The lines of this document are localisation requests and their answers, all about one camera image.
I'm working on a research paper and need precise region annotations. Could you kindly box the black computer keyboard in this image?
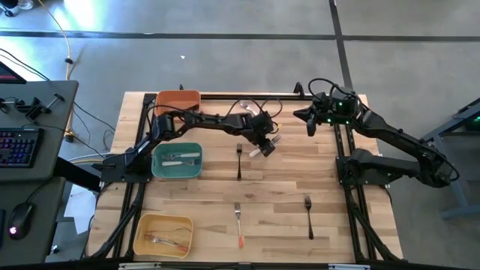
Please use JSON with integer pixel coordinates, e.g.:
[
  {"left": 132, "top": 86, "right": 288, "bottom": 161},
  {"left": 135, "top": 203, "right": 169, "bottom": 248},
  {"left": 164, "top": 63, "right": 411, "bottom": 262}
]
[{"left": 0, "top": 127, "right": 45, "bottom": 169}]

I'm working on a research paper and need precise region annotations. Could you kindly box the white paper sheet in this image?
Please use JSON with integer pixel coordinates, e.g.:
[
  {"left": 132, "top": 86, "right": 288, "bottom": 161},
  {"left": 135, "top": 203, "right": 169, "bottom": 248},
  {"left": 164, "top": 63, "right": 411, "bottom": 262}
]
[{"left": 62, "top": 182, "right": 99, "bottom": 236}]

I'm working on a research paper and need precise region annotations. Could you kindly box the black computer monitor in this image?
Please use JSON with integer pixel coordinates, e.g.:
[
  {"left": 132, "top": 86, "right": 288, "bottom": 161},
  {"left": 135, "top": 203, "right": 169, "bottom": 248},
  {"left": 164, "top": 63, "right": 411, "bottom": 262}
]
[{"left": 0, "top": 61, "right": 28, "bottom": 85}]

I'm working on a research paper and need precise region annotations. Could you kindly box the silver metal bracket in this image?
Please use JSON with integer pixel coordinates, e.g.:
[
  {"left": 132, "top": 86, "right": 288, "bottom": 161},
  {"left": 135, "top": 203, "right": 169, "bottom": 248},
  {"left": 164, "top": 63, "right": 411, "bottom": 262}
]
[
  {"left": 328, "top": 263, "right": 372, "bottom": 270},
  {"left": 118, "top": 262, "right": 163, "bottom": 270}
]

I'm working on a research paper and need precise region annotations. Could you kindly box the grey desk top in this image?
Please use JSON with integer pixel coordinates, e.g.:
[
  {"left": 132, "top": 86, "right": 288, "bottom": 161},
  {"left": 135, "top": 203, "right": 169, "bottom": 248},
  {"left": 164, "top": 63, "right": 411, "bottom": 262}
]
[
  {"left": 0, "top": 175, "right": 68, "bottom": 268},
  {"left": 0, "top": 79, "right": 80, "bottom": 184}
]

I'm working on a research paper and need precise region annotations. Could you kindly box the black aluminium table frame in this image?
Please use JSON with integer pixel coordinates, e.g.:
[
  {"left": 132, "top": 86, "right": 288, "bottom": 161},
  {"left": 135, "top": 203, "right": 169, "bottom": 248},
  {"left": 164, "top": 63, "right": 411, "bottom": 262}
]
[{"left": 85, "top": 91, "right": 404, "bottom": 263}]

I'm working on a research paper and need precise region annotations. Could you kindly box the blue grey metal stand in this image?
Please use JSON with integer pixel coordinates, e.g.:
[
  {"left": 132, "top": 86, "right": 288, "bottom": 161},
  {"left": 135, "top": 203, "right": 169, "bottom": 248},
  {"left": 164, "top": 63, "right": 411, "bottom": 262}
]
[{"left": 412, "top": 96, "right": 480, "bottom": 221}]

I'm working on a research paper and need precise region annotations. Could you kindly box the orange plastic bin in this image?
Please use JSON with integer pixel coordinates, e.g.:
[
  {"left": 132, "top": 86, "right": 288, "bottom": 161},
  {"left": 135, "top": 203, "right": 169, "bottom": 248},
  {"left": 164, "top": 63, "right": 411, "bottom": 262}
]
[{"left": 154, "top": 89, "right": 202, "bottom": 117}]

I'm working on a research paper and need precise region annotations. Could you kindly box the black desk clamp mount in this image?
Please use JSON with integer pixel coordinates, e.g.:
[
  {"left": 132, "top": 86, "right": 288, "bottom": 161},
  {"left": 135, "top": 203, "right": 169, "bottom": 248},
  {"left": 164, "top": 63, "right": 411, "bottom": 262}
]
[{"left": 0, "top": 92, "right": 65, "bottom": 122}]

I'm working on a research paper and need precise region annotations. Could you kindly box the black floor cable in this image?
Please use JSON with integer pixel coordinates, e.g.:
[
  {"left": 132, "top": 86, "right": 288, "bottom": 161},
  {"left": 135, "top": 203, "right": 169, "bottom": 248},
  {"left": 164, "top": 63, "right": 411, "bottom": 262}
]
[{"left": 0, "top": 47, "right": 52, "bottom": 82}]

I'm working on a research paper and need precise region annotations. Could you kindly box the green plastic bin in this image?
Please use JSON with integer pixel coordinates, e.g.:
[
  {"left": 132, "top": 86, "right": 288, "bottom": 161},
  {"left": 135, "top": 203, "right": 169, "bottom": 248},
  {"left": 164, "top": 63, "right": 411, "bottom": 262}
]
[{"left": 151, "top": 142, "right": 203, "bottom": 180}]

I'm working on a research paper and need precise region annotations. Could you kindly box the yellow cable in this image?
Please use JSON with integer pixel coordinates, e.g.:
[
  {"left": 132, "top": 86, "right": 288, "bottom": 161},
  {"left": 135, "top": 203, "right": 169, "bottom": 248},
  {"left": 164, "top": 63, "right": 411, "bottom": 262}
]
[{"left": 35, "top": 0, "right": 74, "bottom": 134}]

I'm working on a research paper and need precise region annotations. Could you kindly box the black fork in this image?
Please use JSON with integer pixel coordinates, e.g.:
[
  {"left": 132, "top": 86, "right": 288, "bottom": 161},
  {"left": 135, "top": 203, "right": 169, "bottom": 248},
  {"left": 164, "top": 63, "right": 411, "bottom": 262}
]
[
  {"left": 235, "top": 142, "right": 243, "bottom": 182},
  {"left": 304, "top": 195, "right": 315, "bottom": 241}
]

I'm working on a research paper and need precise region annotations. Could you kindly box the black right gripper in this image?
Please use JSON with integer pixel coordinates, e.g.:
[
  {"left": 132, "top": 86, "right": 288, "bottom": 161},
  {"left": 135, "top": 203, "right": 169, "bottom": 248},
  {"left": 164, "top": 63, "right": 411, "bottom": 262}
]
[{"left": 293, "top": 97, "right": 337, "bottom": 137}]

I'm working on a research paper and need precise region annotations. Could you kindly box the black computer mouse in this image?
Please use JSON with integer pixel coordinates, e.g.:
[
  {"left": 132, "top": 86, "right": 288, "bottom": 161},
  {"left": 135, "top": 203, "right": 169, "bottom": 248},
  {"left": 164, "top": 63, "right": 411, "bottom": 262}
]
[{"left": 7, "top": 201, "right": 38, "bottom": 241}]

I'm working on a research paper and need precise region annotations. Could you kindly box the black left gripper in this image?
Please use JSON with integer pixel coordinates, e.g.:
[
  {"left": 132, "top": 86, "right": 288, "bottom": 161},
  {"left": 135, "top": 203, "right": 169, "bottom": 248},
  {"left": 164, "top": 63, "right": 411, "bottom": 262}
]
[{"left": 251, "top": 112, "right": 278, "bottom": 158}]

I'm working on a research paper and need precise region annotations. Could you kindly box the yellow plastic bin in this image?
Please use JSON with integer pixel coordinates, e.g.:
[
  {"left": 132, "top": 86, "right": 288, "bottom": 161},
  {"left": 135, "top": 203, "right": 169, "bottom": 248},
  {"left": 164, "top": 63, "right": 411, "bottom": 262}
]
[{"left": 133, "top": 212, "right": 195, "bottom": 260}]

